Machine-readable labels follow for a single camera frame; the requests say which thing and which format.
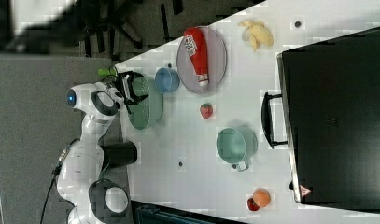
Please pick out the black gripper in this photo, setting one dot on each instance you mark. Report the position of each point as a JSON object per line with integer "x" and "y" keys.
{"x": 124, "y": 85}

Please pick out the green oval strainer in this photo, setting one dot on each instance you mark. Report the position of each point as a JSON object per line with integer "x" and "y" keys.
{"x": 149, "y": 111}

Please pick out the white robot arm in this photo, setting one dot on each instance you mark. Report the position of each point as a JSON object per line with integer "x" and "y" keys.
{"x": 95, "y": 200}

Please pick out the small green cylinder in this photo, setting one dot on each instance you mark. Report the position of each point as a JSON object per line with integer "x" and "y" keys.
{"x": 104, "y": 72}

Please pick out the blue bowl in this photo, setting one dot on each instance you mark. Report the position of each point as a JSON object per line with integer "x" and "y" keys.
{"x": 166, "y": 80}

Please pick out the black office chair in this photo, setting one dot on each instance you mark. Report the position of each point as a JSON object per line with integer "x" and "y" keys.
{"x": 100, "y": 16}

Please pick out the black utensil holder cup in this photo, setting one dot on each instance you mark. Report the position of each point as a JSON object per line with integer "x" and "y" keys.
{"x": 119, "y": 154}

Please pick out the red ketchup bottle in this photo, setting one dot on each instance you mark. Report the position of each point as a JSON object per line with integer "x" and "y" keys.
{"x": 196, "y": 49}

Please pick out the red strawberry toy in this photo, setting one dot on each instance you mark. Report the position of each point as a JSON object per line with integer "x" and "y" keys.
{"x": 206, "y": 111}

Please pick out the grey round plate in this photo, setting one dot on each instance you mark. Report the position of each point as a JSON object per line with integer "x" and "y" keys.
{"x": 217, "y": 63}

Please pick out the peeled banana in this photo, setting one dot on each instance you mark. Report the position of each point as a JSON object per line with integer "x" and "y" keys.
{"x": 256, "y": 34}

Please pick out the red apple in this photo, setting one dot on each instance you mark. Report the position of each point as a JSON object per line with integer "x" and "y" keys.
{"x": 251, "y": 205}

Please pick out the orange fruit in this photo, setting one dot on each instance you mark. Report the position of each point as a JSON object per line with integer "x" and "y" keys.
{"x": 261, "y": 198}

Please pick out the black toaster oven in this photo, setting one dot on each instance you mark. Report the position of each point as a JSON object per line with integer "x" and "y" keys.
{"x": 330, "y": 93}

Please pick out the green cup with handle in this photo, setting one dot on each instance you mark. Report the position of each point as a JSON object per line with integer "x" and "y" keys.
{"x": 236, "y": 146}

